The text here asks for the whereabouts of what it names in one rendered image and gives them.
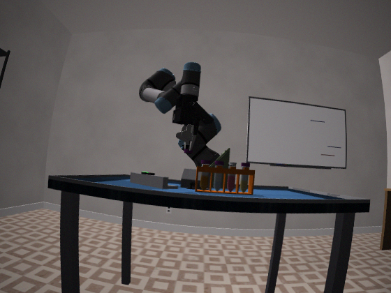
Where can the black table edge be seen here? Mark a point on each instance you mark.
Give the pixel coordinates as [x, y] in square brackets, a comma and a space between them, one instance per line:
[72, 179]

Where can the blue flat work mat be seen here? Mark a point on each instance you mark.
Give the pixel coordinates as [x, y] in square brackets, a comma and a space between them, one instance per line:
[192, 191]

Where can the orange tube rack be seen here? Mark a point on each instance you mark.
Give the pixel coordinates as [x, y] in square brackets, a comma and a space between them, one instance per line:
[232, 170]

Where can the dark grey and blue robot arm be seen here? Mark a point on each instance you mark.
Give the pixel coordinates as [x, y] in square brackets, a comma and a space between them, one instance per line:
[162, 90]

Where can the white button housing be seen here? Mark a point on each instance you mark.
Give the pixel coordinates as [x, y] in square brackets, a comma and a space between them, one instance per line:
[188, 179]

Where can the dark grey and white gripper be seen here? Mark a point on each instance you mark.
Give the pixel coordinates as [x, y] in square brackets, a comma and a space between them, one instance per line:
[182, 115]

